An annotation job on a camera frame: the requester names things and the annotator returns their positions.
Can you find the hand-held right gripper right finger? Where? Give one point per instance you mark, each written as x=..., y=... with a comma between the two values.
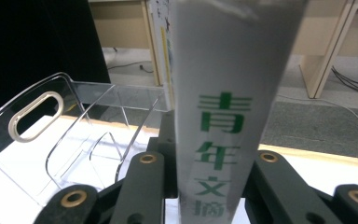
x=248, y=191

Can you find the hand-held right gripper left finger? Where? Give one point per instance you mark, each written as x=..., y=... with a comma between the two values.
x=169, y=161

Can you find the white book with picture grid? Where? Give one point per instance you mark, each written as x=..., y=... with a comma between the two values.
x=230, y=62

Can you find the clear acrylic file rack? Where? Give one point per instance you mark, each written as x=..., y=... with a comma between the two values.
x=3, y=140

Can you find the wooden table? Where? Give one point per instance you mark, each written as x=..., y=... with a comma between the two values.
x=323, y=155

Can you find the beige wooden desk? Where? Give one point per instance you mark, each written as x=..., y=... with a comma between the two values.
x=121, y=28

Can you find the black curtain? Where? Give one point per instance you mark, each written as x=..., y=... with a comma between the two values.
x=28, y=37

